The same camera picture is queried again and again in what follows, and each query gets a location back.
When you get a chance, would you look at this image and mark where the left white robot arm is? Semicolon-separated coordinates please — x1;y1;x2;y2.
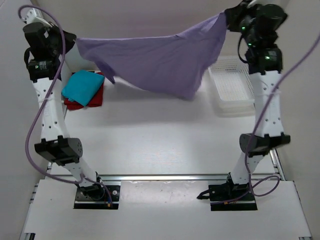
22;22;105;200

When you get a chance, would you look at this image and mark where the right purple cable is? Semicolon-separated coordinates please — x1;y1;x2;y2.
243;32;320;198

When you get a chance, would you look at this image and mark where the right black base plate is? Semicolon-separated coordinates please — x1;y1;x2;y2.
196;182;258;212

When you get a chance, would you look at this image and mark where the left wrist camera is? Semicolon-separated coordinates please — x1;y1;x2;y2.
25;8;50;27

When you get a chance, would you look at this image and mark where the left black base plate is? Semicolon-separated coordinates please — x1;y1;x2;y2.
73;181;121;210

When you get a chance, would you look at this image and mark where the white plastic basket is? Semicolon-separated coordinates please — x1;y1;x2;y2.
208;56;255;118

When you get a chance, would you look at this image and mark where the red t-shirt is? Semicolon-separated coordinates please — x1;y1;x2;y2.
63;72;105;111

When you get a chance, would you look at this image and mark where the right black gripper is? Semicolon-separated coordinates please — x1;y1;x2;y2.
226;0;265;48

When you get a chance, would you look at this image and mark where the teal t-shirt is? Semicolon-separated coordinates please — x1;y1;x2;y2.
61;70;105;107

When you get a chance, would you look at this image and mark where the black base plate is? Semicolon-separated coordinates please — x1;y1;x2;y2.
196;182;258;212
73;181;121;210

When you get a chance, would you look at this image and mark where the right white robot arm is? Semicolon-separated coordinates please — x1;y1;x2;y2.
224;0;291;200

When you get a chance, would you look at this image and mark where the lavender t-shirt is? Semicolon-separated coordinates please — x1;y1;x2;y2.
76;12;227;100

